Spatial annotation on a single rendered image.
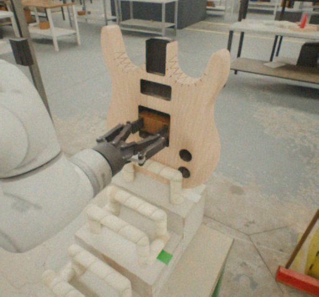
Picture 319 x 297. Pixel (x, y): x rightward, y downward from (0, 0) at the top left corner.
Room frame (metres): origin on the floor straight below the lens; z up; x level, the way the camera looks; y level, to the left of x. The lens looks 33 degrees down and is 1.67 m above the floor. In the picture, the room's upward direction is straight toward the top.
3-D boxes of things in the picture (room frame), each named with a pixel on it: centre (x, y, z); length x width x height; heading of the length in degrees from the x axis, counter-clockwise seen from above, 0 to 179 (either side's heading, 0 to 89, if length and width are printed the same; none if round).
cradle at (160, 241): (0.42, 0.01, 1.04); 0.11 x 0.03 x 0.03; 149
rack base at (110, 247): (0.47, 0.09, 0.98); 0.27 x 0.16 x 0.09; 59
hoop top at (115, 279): (0.37, 0.16, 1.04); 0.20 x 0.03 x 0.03; 58
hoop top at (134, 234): (0.44, 0.12, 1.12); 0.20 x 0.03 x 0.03; 58
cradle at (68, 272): (0.39, 0.26, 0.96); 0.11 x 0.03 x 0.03; 149
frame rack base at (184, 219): (0.60, 0.01, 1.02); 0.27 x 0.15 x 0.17; 59
